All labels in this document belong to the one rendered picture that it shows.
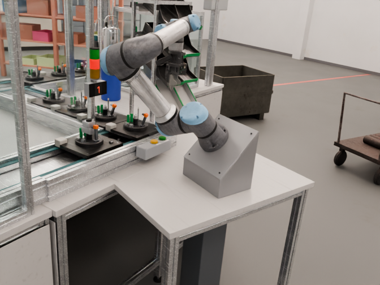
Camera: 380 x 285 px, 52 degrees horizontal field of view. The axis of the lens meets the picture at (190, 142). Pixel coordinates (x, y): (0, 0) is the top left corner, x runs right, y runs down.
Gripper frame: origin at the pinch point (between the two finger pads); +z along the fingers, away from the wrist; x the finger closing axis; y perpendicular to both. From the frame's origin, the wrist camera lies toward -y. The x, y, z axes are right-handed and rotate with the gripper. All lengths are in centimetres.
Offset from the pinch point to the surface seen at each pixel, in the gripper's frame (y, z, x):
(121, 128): -23.4, 26.3, -12.0
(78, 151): -14, 26, -50
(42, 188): -3, 31, -79
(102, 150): -8.4, 26.3, -41.3
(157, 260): 4, 105, -9
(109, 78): -95, 19, 49
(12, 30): 1, -33, -89
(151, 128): -12.4, 26.3, 1.1
